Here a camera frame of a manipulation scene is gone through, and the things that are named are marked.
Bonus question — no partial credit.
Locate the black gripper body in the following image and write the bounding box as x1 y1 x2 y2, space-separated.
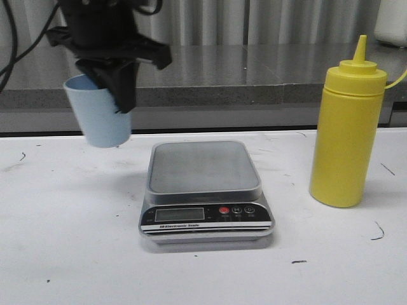
46 1 172 70

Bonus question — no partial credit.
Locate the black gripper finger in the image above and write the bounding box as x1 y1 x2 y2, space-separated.
76 58 139 114

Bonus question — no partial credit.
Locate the light blue plastic cup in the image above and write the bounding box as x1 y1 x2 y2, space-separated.
64 74 131 148

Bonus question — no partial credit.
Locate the yellow squeeze bottle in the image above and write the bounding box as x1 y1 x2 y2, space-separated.
309 35 406 208

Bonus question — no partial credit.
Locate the silver electronic kitchen scale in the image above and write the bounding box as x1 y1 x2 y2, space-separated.
139 140 275 253

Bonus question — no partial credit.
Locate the white container in background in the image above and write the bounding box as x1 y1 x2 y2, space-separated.
374 0 406 48

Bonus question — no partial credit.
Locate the black cable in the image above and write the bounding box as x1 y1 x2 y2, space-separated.
0 0 61 92

